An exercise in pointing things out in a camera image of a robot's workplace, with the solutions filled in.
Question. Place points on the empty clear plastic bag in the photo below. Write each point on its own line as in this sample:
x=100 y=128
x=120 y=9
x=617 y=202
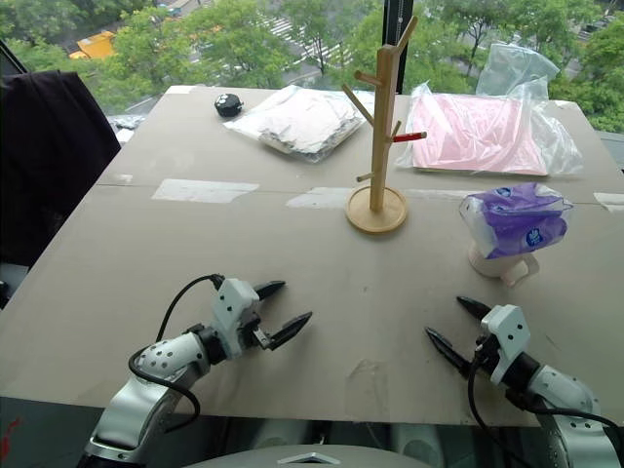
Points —
x=517 y=66

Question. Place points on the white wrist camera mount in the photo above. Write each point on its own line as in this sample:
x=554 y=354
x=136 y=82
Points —
x=507 y=331
x=231 y=302

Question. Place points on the dark garment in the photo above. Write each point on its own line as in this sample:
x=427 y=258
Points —
x=49 y=161

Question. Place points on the black window frame post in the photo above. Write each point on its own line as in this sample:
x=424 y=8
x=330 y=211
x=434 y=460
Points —
x=397 y=44

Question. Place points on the purple tissue pack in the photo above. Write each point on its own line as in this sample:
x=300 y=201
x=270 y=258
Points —
x=517 y=219

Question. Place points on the wooden mug tree stand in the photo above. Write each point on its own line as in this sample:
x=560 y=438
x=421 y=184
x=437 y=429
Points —
x=378 y=146

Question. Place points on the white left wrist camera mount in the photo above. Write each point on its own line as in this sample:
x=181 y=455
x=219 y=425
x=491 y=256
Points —
x=231 y=302

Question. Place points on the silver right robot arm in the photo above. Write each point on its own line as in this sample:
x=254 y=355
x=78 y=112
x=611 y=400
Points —
x=570 y=404

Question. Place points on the clear tape patch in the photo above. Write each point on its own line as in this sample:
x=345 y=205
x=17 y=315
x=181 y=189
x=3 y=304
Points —
x=612 y=201
x=205 y=190

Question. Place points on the white cloth in plastic bag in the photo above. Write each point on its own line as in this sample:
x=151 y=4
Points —
x=297 y=119

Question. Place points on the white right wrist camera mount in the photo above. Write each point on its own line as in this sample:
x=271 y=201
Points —
x=507 y=331

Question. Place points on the yellow truck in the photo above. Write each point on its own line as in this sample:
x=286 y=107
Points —
x=95 y=45

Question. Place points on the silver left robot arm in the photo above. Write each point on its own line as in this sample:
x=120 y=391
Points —
x=161 y=358

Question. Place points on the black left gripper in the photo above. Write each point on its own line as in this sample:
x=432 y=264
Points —
x=257 y=335

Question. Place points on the pink cloth in plastic bag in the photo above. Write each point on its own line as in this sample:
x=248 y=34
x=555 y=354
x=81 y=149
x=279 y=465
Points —
x=473 y=131

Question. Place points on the grey robot torso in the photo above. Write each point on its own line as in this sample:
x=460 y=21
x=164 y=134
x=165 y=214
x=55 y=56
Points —
x=302 y=458

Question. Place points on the black round paw-print object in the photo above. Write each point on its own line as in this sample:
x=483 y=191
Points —
x=228 y=105

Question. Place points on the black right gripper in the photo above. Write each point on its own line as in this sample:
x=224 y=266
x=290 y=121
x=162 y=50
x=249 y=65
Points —
x=485 y=358

